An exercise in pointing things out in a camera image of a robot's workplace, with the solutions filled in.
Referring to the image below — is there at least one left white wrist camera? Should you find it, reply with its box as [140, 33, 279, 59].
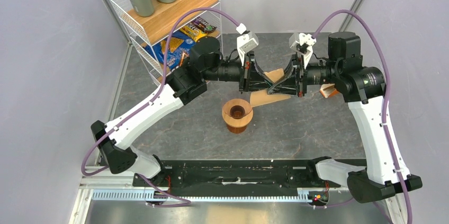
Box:
[236, 23, 259, 66]

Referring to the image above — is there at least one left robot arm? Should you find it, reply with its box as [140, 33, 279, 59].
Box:
[91, 32, 273, 186]

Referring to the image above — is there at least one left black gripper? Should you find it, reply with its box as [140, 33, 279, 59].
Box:
[203, 50, 274, 94]

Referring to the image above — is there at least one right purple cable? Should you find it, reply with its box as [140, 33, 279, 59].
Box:
[312, 9, 414, 224]

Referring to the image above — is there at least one coffee filter box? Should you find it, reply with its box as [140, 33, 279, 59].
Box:
[319, 84, 339, 98]

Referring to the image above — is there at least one blue Doritos bag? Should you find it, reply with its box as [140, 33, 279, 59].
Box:
[144, 31, 195, 70]

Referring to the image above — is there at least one brown paper coffee filter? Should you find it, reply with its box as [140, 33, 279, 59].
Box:
[249, 68, 291, 107]

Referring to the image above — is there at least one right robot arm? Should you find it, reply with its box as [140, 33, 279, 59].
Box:
[268, 32, 423, 203]

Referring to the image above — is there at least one purple cable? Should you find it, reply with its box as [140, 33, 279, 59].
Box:
[80, 7, 243, 207]
[312, 9, 414, 224]

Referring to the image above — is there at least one wooden ring dripper holder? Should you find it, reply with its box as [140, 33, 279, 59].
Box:
[222, 98, 254, 128]

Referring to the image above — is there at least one brown candy bag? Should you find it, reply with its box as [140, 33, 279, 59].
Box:
[191, 16, 217, 34]

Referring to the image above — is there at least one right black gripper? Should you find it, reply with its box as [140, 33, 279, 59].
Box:
[272, 51, 342, 97]

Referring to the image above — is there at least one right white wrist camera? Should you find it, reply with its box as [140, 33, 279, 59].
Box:
[289, 33, 317, 69]

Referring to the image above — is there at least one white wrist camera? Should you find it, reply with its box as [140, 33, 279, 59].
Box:
[236, 23, 259, 66]
[289, 33, 317, 69]

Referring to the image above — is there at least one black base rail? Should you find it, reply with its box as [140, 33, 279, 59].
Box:
[150, 159, 326, 197]

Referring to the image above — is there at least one white wire wooden shelf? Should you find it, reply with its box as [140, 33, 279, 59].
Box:
[109, 0, 221, 85]

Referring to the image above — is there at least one clear glass dripper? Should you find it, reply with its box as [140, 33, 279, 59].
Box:
[223, 98, 252, 119]

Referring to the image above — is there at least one yellow candy bag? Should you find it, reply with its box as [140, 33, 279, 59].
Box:
[179, 23, 208, 42]

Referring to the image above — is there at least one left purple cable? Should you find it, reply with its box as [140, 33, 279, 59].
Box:
[80, 7, 243, 207]

